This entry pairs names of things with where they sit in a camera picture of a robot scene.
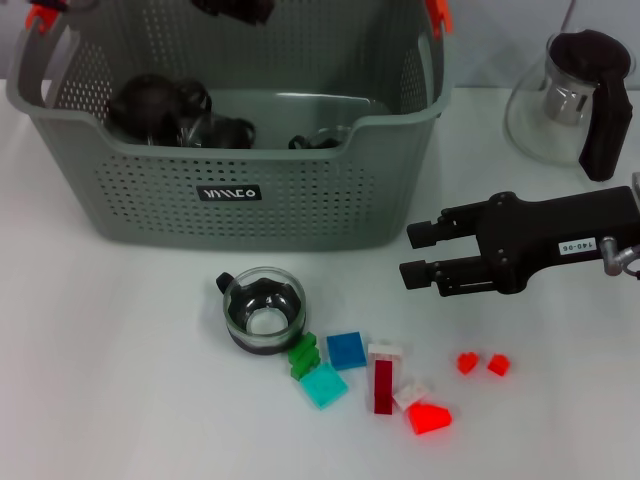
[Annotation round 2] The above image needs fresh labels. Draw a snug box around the grey perforated storage basket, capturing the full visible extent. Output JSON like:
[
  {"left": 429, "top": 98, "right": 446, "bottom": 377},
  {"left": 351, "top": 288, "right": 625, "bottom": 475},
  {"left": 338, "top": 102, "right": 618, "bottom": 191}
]
[{"left": 4, "top": 0, "right": 457, "bottom": 254}]

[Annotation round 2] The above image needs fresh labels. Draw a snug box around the blue square toy block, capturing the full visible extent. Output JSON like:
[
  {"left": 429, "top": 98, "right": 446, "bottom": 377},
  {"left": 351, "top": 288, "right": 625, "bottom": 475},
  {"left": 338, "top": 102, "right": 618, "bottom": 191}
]
[{"left": 326, "top": 330, "right": 369, "bottom": 372}]

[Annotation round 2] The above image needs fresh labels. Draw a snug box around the right gripper connector cable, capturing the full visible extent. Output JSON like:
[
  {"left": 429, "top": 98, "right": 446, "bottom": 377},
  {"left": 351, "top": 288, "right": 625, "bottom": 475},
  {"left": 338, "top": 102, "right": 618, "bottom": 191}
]
[{"left": 598, "top": 235, "right": 640, "bottom": 280}]

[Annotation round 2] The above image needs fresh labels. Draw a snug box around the orange basket handle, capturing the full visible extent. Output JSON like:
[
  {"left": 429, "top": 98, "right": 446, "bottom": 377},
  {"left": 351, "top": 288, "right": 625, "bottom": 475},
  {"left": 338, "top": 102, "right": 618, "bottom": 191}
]
[
  {"left": 423, "top": 0, "right": 455, "bottom": 39},
  {"left": 24, "top": 4, "right": 61, "bottom": 34}
]

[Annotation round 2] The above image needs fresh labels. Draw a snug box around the green toy block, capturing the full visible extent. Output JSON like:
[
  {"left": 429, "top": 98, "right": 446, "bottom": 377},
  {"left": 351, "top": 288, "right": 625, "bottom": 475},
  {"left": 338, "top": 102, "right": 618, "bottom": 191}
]
[{"left": 287, "top": 331, "right": 322, "bottom": 381}]

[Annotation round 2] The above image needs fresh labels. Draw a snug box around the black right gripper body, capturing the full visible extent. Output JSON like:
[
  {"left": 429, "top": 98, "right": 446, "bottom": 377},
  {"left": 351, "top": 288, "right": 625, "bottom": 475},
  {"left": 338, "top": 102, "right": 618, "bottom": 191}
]
[{"left": 477, "top": 186, "right": 640, "bottom": 295}]

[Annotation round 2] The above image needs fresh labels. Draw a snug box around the black clay teapot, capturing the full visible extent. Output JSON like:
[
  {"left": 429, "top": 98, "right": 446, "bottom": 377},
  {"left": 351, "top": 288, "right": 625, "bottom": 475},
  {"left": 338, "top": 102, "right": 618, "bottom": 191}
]
[{"left": 106, "top": 73, "right": 214, "bottom": 146}]

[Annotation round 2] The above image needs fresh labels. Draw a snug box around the large red toy block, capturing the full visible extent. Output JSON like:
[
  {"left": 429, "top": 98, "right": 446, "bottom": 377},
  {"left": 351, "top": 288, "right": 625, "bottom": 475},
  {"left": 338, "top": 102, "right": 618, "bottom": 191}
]
[{"left": 403, "top": 401, "right": 454, "bottom": 437}]

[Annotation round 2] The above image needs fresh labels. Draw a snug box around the small white toy block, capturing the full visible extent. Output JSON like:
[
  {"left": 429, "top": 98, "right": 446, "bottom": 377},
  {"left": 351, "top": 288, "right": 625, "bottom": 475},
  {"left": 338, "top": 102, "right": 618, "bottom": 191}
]
[{"left": 392, "top": 378, "right": 434, "bottom": 412}]

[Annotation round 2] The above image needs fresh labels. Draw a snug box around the dark red toy block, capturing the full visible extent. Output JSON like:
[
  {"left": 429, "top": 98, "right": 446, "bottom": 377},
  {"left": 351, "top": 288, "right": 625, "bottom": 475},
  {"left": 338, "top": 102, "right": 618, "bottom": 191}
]
[{"left": 373, "top": 357, "right": 396, "bottom": 416}]

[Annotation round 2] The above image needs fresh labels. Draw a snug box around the small red cube block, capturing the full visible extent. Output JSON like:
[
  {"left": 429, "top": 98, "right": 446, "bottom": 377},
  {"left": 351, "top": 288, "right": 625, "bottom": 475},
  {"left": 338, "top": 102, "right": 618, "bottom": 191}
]
[{"left": 487, "top": 353, "right": 512, "bottom": 378}]

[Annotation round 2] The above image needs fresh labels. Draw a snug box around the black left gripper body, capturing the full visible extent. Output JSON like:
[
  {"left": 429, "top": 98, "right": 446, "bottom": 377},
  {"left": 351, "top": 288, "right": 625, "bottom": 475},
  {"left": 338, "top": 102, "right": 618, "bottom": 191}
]
[{"left": 192, "top": 0, "right": 276, "bottom": 26}]

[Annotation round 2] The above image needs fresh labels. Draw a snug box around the long white toy block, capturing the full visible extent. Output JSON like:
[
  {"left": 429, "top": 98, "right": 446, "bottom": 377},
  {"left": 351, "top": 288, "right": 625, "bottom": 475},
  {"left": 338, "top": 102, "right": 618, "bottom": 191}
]
[{"left": 367, "top": 342, "right": 405, "bottom": 381}]

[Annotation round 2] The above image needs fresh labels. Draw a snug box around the teal square toy block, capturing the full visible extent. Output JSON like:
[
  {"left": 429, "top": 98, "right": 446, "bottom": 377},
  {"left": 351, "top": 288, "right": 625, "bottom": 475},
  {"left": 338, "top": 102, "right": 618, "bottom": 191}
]
[{"left": 298, "top": 362, "right": 350, "bottom": 411}]

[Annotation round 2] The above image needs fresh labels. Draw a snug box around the glass teapot black handle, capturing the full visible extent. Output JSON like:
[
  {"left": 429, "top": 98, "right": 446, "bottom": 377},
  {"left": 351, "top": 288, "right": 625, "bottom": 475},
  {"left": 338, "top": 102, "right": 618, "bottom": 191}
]
[{"left": 503, "top": 28, "right": 636, "bottom": 182}]

